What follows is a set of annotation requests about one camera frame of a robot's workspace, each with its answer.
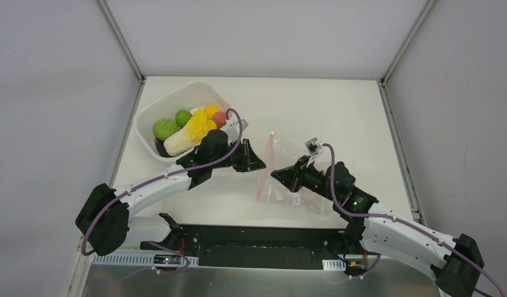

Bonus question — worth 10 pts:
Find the clear zip top bag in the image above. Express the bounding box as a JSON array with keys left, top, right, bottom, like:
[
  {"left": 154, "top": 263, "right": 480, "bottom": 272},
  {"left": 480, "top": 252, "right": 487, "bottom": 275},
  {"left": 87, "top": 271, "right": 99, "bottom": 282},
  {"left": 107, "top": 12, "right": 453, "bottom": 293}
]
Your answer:
[{"left": 255, "top": 130, "right": 336, "bottom": 215}]

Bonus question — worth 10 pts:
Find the red apple toy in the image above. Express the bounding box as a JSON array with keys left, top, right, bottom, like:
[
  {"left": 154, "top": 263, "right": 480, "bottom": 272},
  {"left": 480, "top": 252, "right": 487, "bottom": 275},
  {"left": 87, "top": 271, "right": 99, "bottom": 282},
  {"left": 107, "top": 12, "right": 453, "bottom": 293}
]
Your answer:
[{"left": 212, "top": 111, "right": 227, "bottom": 129}]

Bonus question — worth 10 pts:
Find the yellow napa cabbage toy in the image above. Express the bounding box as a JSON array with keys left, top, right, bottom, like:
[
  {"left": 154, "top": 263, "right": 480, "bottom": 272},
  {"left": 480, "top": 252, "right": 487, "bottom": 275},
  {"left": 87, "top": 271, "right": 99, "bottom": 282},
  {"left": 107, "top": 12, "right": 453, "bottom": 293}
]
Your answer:
[{"left": 163, "top": 110, "right": 217, "bottom": 157}]

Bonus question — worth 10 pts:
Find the orange toy fruit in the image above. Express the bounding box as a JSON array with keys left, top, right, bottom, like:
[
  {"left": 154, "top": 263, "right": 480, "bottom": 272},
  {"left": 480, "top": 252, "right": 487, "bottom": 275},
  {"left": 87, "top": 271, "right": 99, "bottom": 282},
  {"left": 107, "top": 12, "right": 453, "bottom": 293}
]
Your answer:
[{"left": 204, "top": 105, "right": 220, "bottom": 119}]

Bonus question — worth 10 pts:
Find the white plastic basket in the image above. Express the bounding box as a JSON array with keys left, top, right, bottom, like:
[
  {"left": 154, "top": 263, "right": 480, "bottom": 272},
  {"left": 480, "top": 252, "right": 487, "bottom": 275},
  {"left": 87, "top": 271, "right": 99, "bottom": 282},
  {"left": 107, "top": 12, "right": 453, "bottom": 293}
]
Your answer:
[{"left": 132, "top": 81, "right": 231, "bottom": 163}]

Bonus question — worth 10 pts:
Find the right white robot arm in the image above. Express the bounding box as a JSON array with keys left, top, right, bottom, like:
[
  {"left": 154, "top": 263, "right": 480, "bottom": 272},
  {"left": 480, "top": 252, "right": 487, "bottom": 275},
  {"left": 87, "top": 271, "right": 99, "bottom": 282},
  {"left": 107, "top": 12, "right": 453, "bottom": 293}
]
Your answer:
[{"left": 271, "top": 155, "right": 484, "bottom": 296}]

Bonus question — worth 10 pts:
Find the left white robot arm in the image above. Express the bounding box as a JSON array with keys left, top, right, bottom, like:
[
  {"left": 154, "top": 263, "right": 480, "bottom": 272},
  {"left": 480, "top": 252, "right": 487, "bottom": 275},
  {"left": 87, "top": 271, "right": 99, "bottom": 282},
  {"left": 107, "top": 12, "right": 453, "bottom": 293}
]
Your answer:
[{"left": 75, "top": 130, "right": 266, "bottom": 256}]

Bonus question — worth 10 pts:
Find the green lime toy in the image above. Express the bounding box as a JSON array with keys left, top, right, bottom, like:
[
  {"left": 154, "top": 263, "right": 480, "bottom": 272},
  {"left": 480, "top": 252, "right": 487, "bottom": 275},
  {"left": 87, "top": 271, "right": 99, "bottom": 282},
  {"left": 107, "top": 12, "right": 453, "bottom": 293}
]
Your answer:
[{"left": 175, "top": 110, "right": 193, "bottom": 127}]

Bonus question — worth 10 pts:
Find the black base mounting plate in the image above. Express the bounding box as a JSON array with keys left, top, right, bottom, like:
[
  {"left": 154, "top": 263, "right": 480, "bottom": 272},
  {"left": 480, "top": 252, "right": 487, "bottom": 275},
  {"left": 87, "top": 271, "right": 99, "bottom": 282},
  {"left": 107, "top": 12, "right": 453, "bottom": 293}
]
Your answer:
[{"left": 140, "top": 225, "right": 371, "bottom": 275}]

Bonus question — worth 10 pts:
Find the dark eggplant toy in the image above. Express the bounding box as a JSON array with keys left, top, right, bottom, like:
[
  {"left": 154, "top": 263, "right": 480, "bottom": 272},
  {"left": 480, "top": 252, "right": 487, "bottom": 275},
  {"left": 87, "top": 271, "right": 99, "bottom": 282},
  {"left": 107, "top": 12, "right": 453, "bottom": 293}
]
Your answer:
[{"left": 154, "top": 138, "right": 172, "bottom": 158}]

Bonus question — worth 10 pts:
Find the green round vegetable toy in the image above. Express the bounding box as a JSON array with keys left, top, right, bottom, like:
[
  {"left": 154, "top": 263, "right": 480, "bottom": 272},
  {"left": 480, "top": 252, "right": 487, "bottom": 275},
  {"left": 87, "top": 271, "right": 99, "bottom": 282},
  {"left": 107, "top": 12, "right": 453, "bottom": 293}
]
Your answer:
[{"left": 152, "top": 119, "right": 179, "bottom": 141}]

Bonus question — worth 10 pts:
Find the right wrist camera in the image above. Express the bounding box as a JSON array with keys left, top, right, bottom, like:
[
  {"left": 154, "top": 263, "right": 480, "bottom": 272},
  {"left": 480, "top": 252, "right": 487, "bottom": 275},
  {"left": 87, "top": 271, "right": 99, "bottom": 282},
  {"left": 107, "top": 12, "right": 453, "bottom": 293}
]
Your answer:
[{"left": 305, "top": 137, "right": 323, "bottom": 157}]

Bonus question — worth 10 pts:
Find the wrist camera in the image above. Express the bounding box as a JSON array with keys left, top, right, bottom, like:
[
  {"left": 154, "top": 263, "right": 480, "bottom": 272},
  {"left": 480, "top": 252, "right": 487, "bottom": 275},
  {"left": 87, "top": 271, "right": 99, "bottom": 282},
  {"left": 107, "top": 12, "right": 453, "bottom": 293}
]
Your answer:
[
  {"left": 305, "top": 137, "right": 323, "bottom": 157},
  {"left": 236, "top": 119, "right": 248, "bottom": 133}
]

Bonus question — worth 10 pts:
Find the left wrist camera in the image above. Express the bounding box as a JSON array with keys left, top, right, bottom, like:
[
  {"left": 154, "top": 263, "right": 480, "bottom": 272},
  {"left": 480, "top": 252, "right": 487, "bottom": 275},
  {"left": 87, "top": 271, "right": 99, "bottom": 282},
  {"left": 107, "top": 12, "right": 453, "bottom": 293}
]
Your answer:
[{"left": 236, "top": 119, "right": 248, "bottom": 133}]

